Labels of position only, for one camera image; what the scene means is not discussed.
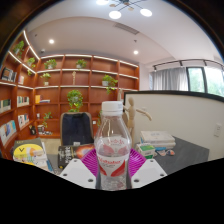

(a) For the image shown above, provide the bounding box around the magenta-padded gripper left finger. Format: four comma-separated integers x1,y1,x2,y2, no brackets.
58,148,100,190

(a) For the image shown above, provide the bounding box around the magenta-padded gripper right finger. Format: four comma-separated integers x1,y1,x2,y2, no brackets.
127,148,168,189

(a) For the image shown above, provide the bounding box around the clear plastic water bottle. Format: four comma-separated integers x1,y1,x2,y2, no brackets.
93,100,132,192

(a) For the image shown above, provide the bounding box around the stack of black books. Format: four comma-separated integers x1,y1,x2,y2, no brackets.
57,143,96,170

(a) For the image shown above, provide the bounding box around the small green and white box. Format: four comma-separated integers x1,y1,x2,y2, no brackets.
135,142,157,160

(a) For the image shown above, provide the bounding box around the stack of white boxes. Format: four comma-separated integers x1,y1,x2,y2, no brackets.
139,130,177,150

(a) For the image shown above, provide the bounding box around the dark blue office chair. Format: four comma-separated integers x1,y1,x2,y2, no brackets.
59,111,95,147

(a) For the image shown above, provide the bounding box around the stack of colourful books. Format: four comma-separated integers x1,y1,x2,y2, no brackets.
12,138,54,173

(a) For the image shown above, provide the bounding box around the wooden artist mannequin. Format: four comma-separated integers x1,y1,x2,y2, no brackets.
121,96,153,141

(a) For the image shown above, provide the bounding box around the white partition with dark rim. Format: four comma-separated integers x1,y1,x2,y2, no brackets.
123,90,224,164

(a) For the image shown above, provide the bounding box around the wooden shelf unit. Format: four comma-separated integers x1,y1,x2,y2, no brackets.
0,29,140,158

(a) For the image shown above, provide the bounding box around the grey curtain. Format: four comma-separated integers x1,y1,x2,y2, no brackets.
151,67,189,92

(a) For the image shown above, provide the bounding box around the window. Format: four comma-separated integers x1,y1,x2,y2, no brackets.
186,66,224,98

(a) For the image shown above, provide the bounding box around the ceiling air vent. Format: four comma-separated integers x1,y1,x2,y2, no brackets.
113,22,141,36

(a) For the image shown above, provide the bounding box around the branched ceiling lamp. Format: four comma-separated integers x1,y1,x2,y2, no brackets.
95,0,154,20

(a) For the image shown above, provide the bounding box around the white wall socket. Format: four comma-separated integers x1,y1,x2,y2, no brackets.
213,123,223,138

